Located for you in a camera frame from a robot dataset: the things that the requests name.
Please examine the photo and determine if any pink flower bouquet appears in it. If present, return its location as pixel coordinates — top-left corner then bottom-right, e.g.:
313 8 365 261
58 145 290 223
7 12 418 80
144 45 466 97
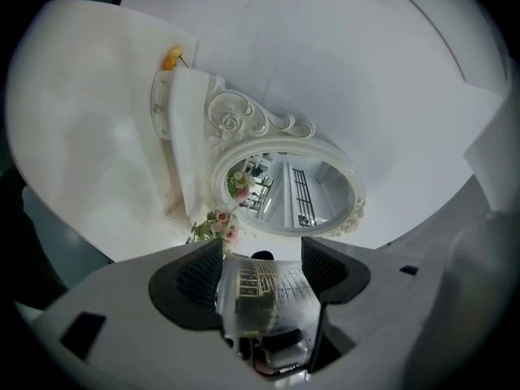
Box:
190 209 249 256

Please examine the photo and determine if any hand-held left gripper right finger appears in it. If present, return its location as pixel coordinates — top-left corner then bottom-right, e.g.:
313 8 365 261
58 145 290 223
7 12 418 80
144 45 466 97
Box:
301 236 431 390

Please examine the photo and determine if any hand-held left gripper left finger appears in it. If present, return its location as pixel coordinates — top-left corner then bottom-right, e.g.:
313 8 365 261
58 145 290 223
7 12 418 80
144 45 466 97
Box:
15 238 285 390

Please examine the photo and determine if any white oval vanity mirror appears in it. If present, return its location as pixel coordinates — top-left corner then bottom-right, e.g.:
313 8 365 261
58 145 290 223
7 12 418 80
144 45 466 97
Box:
150 67 366 239

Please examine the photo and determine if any white ornate table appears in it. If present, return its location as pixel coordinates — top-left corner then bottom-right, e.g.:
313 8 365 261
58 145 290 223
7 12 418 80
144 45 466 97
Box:
6 0 261 264

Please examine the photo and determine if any yellow artificial flower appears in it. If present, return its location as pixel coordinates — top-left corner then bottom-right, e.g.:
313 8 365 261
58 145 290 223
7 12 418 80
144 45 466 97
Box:
162 45 190 72

